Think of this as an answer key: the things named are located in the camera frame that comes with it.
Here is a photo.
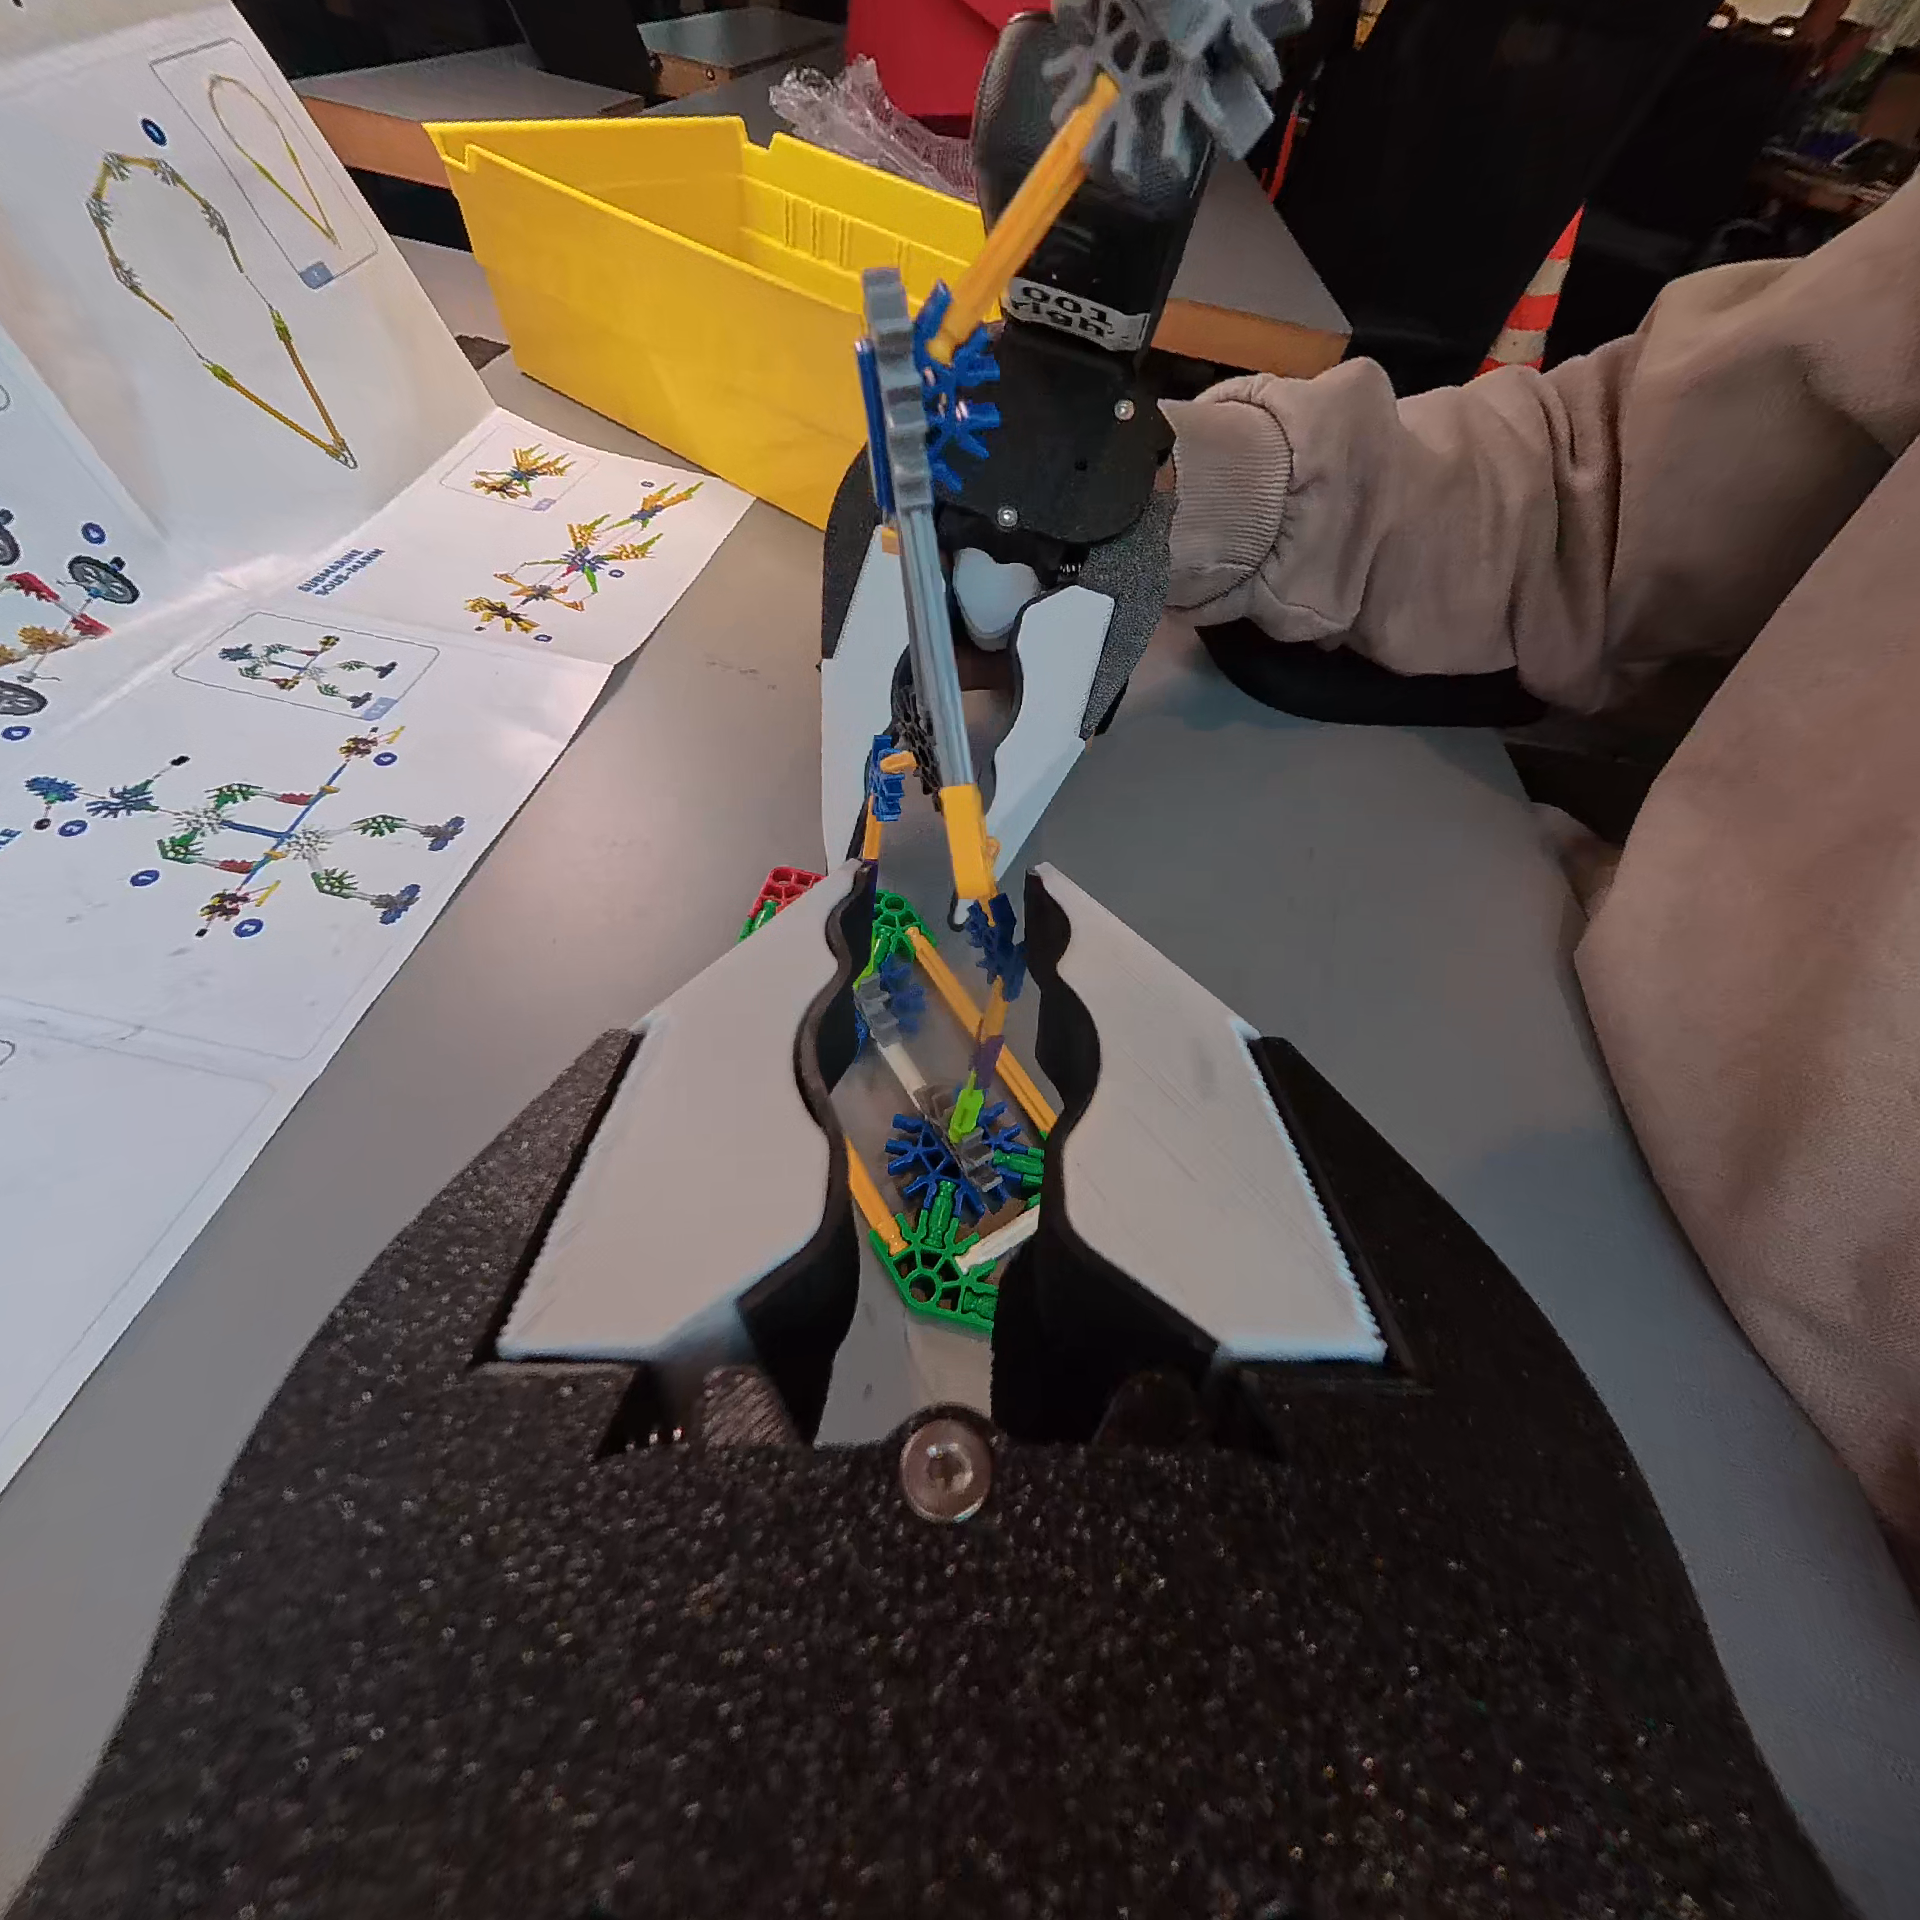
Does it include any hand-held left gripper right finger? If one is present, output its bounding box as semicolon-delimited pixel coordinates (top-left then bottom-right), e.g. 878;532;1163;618
993;863;1397;1378

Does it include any colourful toy rod model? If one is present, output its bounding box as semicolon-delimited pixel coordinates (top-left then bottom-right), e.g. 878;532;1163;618
744;0;1321;1336

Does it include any yellow plastic bin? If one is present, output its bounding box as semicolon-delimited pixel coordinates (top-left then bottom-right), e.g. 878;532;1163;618
427;114;1008;532

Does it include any clear plastic bag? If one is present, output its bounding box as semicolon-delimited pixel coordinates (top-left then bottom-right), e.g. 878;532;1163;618
766;54;993;205

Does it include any person's beige clothing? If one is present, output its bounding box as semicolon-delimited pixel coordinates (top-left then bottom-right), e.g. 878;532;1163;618
1576;450;1920;1598

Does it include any white folded instruction booklet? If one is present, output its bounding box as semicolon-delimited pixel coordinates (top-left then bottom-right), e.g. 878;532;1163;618
0;0;753;1493

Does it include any orange traffic cone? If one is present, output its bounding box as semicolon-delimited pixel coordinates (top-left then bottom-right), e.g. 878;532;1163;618
1496;210;1587;378

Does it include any person's right forearm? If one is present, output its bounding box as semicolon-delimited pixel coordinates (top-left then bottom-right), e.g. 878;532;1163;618
1166;180;1920;721

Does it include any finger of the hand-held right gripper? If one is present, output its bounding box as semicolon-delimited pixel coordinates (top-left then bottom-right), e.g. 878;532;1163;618
825;517;942;874
960;553;1120;880

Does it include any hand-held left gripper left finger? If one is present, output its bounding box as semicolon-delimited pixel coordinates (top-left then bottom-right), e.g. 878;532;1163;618
497;870;875;1391

